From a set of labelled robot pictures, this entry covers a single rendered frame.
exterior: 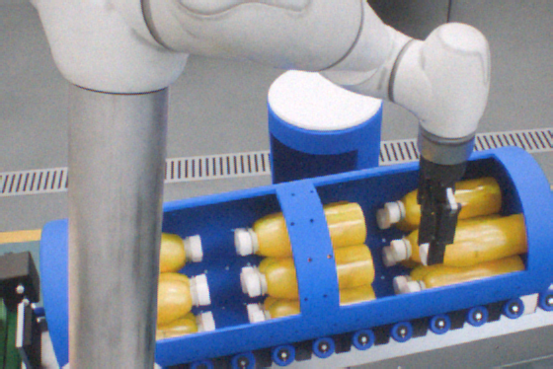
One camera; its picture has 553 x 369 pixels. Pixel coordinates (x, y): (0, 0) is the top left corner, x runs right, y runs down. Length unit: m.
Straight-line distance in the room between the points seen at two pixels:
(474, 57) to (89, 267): 0.59
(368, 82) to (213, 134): 2.38
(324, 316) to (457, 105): 0.43
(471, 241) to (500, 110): 2.35
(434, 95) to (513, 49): 3.06
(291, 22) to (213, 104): 3.08
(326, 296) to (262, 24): 0.76
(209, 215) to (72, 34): 0.80
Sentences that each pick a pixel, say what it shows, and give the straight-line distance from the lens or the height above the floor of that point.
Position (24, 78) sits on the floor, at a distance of 4.12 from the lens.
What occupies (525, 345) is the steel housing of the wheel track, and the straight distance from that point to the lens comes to 1.61.
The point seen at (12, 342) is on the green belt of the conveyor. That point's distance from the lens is 1.63.
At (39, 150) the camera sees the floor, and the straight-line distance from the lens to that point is 3.59.
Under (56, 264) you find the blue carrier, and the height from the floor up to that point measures 1.23.
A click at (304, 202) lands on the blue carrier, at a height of 1.23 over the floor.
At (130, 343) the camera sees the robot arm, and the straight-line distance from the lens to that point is 0.87.
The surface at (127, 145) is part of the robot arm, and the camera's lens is 0.75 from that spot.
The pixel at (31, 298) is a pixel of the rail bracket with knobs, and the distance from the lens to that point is 1.65.
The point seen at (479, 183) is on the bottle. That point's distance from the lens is 1.48.
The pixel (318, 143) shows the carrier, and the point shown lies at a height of 0.99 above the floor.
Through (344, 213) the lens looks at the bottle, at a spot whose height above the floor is 1.20.
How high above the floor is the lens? 2.11
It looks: 41 degrees down
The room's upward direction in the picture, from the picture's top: 2 degrees counter-clockwise
